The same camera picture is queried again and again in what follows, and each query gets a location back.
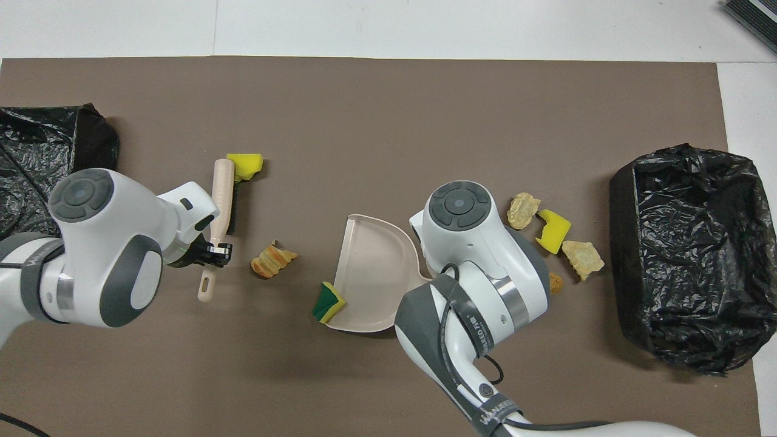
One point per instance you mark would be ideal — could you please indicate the notched yellow sponge piece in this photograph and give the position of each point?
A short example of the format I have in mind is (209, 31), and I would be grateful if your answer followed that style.
(553, 233)

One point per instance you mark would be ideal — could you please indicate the striped croissant piece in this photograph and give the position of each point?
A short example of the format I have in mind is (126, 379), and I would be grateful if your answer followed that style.
(270, 261)

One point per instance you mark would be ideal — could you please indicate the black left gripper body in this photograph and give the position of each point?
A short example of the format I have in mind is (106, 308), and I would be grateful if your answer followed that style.
(191, 258)

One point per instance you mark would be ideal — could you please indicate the large yellow sponge piece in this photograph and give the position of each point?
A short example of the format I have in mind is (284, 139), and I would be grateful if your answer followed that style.
(246, 162)

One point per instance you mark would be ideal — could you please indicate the pale angular cracker chunk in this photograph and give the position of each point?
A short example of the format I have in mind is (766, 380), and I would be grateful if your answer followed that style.
(583, 258)

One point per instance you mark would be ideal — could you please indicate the small yellow sponge piece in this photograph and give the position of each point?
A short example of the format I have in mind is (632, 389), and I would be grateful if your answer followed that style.
(328, 303)

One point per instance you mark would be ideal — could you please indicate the beige plastic dustpan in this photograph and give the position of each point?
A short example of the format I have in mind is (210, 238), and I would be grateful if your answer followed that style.
(376, 273)

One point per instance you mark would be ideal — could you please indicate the dark grey ribbed device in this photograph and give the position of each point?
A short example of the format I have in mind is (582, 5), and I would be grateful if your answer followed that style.
(756, 15)

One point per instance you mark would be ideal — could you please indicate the orange-brown bread roll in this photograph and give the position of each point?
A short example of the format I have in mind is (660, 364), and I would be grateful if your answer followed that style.
(555, 283)

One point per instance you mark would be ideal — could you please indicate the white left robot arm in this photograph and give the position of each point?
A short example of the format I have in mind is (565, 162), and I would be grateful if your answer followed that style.
(121, 267)

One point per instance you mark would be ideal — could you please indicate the black bag wrapped box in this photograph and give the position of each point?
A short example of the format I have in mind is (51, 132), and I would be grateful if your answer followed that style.
(91, 139)

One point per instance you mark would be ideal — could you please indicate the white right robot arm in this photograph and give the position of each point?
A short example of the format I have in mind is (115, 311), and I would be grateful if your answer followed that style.
(473, 243)

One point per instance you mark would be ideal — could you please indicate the pale rounded cracker chunk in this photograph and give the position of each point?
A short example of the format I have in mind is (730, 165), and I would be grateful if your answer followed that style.
(523, 210)

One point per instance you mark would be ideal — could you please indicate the beige hand brush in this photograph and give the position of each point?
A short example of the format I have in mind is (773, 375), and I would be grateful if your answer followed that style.
(221, 194)

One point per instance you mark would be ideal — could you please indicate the brown table mat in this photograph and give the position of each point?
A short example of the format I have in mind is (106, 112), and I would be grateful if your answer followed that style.
(182, 376)

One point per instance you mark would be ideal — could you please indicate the black bag lined bin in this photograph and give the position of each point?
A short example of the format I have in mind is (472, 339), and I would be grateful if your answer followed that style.
(686, 255)

